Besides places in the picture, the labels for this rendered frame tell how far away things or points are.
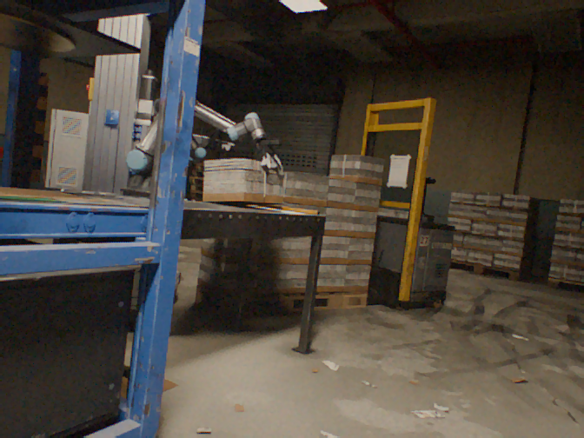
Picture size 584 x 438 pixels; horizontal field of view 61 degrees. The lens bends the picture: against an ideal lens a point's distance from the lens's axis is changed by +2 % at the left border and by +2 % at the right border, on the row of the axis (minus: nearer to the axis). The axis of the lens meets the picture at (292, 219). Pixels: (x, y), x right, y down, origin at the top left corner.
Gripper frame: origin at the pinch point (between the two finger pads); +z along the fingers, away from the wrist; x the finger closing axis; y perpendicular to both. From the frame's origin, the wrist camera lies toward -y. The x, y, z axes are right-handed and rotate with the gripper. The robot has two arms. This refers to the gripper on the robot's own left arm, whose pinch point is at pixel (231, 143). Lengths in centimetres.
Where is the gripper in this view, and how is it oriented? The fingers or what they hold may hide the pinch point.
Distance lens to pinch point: 387.2
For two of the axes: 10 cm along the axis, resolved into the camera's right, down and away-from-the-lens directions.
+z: 8.5, 0.8, 5.2
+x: 4.9, 2.4, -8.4
